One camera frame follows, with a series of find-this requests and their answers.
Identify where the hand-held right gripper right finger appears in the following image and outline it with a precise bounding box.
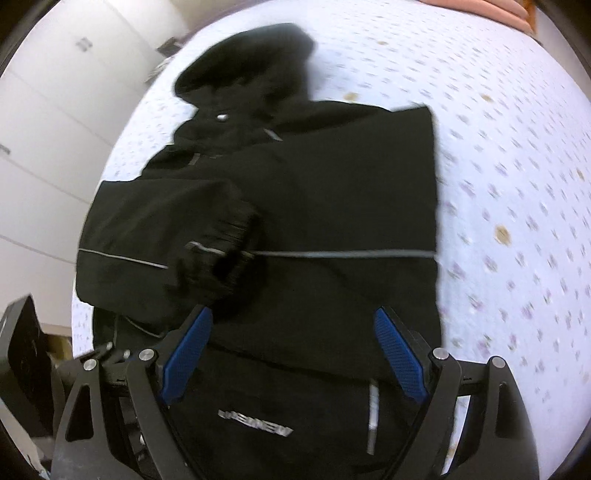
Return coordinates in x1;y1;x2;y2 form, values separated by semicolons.
373;305;540;480

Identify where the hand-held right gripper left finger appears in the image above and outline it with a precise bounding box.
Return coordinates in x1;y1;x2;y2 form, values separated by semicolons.
51;305;214;480

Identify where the black hooded jacket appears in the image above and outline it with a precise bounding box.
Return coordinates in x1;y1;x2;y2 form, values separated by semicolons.
75;22;445;480

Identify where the white floral quilted bed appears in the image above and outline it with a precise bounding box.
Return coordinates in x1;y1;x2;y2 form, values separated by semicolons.
69;0;591;480

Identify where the white wardrobe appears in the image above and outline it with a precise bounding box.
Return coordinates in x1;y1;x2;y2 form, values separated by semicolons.
0;0;192;324

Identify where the dark bedside object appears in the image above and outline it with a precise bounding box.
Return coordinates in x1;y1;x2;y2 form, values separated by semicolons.
145;39;183;81

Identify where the pink pillow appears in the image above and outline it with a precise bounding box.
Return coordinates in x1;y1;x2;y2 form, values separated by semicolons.
425;0;539;34

